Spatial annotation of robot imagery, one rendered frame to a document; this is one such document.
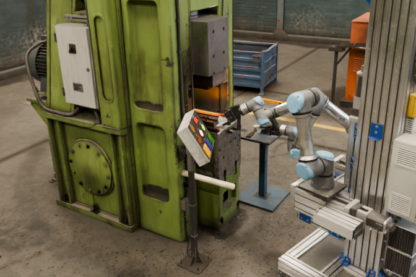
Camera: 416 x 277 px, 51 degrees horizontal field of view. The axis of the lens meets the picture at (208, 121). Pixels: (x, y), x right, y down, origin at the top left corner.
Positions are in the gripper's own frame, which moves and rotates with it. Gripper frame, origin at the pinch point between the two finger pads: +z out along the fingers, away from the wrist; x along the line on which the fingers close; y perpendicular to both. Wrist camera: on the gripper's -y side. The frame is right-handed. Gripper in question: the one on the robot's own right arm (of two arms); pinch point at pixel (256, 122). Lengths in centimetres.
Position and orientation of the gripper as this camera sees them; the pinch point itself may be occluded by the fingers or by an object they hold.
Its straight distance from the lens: 339.3
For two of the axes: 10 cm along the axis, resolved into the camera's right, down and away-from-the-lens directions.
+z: -8.5, -1.7, 4.9
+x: 5.2, -3.3, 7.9
